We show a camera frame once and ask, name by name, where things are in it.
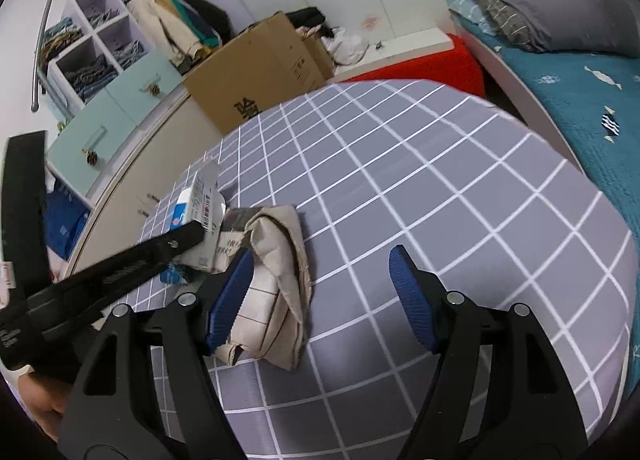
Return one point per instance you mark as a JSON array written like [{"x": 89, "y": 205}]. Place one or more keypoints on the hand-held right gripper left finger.
[{"x": 227, "y": 300}]

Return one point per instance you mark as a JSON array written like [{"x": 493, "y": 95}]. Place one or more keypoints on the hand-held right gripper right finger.
[{"x": 410, "y": 300}]

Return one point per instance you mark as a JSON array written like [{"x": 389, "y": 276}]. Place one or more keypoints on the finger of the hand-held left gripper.
[{"x": 125, "y": 270}]

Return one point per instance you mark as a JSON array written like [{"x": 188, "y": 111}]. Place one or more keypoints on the beige paper bag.
[{"x": 280, "y": 300}]

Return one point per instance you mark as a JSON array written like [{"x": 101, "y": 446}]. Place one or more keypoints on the blue and white carton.
[{"x": 200, "y": 205}]

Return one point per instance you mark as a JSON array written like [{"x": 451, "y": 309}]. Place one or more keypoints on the person's left hand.
[{"x": 42, "y": 405}]

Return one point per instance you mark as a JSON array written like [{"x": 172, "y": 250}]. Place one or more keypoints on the printed paper sheet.
[{"x": 235, "y": 240}]

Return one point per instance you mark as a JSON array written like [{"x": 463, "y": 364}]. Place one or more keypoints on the blue bag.
[{"x": 67, "y": 220}]

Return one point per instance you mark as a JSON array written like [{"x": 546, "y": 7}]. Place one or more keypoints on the cream cabinet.
[{"x": 150, "y": 160}]

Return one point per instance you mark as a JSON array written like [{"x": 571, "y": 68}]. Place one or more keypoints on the pinecone drawer pull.
[
  {"x": 155, "y": 89},
  {"x": 92, "y": 157}
]

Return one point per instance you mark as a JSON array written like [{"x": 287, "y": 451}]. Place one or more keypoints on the teal drawer cabinet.
[{"x": 125, "y": 105}]

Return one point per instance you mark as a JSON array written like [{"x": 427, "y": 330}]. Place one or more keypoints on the folded denim clothes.
[{"x": 90, "y": 75}]

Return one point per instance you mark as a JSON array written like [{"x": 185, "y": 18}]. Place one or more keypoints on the cardboard box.
[{"x": 250, "y": 70}]

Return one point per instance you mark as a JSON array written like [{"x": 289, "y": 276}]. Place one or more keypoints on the metal pole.
[{"x": 40, "y": 55}]

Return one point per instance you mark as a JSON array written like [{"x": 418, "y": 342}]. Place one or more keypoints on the red cloth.
[{"x": 450, "y": 65}]

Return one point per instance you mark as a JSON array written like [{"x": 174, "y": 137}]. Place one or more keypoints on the pile of clothes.
[{"x": 165, "y": 25}]

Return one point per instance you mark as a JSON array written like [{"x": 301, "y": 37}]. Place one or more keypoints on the teal bed sheet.
[{"x": 575, "y": 100}]

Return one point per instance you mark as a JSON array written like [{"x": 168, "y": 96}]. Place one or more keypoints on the white plastic bag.
[{"x": 347, "y": 47}]

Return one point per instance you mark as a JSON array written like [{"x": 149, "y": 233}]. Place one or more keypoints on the pale butterfly sticker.
[{"x": 369, "y": 22}]

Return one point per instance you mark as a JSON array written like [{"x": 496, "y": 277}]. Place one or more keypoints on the dark clothes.
[{"x": 307, "y": 17}]

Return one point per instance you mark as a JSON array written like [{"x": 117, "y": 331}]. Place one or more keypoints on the dark plaid cloth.
[{"x": 505, "y": 20}]

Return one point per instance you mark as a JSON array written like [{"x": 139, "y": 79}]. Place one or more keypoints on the grey blanket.
[{"x": 550, "y": 0}]

